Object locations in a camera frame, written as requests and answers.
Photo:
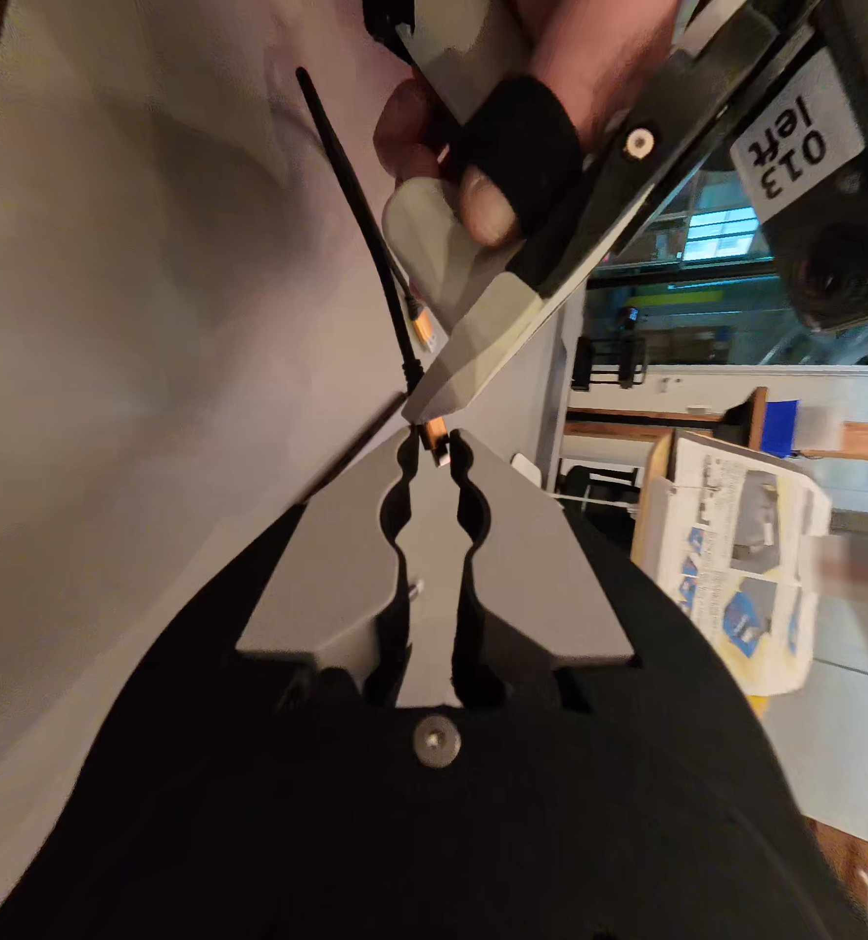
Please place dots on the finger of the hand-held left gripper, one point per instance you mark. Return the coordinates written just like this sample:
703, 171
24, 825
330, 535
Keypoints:
478, 345

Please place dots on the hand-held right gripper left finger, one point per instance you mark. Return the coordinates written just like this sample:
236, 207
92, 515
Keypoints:
316, 580

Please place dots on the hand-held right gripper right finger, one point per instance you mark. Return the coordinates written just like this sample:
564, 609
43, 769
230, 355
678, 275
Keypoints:
551, 587

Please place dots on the clear acrylic stand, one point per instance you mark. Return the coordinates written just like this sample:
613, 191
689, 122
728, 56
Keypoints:
595, 499

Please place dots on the black utility cart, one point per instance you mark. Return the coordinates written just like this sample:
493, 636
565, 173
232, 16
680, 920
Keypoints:
610, 363

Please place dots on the black metal pole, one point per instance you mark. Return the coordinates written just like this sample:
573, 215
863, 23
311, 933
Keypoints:
661, 275

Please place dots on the printed instruction sheet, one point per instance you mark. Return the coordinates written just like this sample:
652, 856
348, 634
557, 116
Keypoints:
742, 514

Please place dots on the white foam block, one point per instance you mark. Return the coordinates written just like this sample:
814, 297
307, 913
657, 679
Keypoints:
819, 426

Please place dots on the small blue storage box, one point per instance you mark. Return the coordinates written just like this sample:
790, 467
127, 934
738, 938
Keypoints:
780, 430

